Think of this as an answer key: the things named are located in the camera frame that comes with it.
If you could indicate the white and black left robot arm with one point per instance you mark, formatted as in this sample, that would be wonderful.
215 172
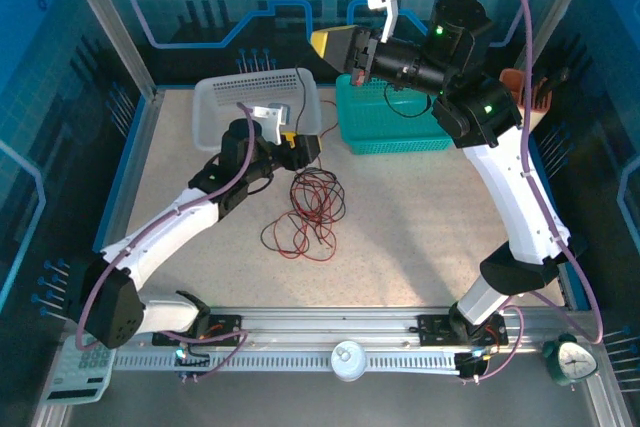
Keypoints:
160 237

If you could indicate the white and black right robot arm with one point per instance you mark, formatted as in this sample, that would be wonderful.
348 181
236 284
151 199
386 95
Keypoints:
515 197

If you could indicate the white plastic basket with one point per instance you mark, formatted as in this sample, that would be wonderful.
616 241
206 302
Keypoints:
215 97

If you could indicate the teal plastic basket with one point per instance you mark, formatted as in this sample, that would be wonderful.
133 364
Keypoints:
370 132

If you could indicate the beige knife holder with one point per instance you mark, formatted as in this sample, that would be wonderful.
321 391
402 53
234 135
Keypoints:
510 79

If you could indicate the small black electronics box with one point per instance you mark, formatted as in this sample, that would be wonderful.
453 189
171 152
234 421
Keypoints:
470 364
192 362

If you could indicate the pale grey calculator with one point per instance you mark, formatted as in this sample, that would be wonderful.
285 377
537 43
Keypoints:
75 377

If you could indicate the green alarm clock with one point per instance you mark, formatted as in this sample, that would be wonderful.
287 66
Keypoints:
575 362

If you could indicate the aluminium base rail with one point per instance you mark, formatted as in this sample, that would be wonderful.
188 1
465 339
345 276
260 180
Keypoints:
325 324

